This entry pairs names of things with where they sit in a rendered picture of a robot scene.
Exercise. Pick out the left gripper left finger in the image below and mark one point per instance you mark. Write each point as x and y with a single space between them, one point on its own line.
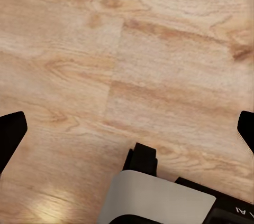
12 129

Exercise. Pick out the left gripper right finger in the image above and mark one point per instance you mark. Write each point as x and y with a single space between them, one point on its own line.
246 127

